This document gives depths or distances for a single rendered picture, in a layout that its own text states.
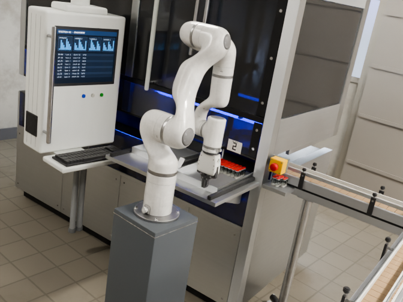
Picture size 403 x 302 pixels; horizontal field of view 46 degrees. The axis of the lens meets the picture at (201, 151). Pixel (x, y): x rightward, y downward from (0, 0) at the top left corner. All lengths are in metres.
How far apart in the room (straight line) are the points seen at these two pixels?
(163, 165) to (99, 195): 1.44
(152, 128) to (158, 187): 0.24
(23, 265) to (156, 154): 1.57
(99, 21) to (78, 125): 0.58
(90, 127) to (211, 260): 1.03
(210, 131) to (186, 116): 0.31
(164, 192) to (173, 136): 0.25
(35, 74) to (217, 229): 1.27
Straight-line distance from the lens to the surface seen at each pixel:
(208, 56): 1.82
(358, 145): 4.60
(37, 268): 3.16
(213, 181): 2.33
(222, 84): 2.01
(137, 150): 2.53
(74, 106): 2.69
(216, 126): 2.06
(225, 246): 2.66
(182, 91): 1.81
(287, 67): 2.29
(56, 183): 3.56
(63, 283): 3.02
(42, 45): 2.53
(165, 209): 1.92
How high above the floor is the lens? 1.75
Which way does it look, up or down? 18 degrees down
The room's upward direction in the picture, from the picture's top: 9 degrees clockwise
